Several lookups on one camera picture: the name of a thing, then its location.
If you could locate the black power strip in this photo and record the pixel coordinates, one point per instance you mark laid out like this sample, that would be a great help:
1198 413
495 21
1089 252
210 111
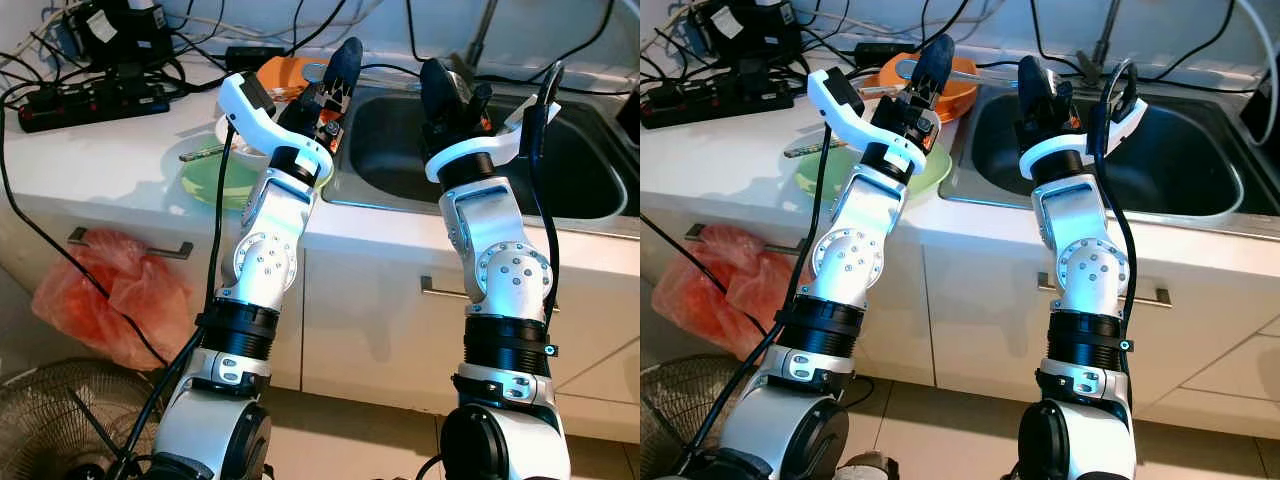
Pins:
90 103
720 98

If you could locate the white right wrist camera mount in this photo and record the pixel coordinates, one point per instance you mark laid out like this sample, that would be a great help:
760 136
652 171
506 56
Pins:
500 145
1060 152

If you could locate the orange plastic bag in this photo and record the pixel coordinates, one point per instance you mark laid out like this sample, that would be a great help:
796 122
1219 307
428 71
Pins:
90 300
700 295

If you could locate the orange bowl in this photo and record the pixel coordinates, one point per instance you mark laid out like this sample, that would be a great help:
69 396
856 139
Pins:
285 75
880 72

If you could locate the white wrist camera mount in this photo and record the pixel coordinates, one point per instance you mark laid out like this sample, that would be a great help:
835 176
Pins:
1060 152
500 145
255 115
845 110

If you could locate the white cabinet door with bag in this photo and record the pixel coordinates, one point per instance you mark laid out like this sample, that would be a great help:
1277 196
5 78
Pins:
293 350
900 320

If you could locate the white bowl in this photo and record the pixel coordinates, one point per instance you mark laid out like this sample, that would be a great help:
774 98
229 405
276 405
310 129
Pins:
232 143

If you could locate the large black charger box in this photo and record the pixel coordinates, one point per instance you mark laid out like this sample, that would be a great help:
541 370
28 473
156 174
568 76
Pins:
125 40
750 40

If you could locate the green plate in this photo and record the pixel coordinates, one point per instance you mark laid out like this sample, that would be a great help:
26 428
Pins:
215 185
830 180

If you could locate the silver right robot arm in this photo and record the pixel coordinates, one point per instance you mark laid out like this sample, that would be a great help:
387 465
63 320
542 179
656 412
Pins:
1080 260
500 260

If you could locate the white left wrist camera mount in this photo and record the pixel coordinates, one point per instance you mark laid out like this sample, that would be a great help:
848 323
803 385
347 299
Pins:
255 115
845 110

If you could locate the white cabinet door under sink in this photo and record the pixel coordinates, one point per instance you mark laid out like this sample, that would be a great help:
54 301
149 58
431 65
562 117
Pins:
380 320
980 320

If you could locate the stainless steel sink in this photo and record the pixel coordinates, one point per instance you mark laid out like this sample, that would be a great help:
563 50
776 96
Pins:
1180 160
590 170

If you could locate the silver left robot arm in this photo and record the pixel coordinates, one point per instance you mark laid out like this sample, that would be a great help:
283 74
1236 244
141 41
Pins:
850 260
265 260

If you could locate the metal faucet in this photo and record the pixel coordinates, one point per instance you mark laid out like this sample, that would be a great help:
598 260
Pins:
478 42
1103 45

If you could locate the small black power adapter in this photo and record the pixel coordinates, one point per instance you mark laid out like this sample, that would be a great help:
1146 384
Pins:
875 50
255 55

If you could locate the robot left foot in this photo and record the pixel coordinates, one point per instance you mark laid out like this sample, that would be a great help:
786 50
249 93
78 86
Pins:
870 468

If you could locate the white corner cabinet door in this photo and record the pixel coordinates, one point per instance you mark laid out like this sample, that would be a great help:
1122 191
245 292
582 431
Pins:
1230 380
610 390

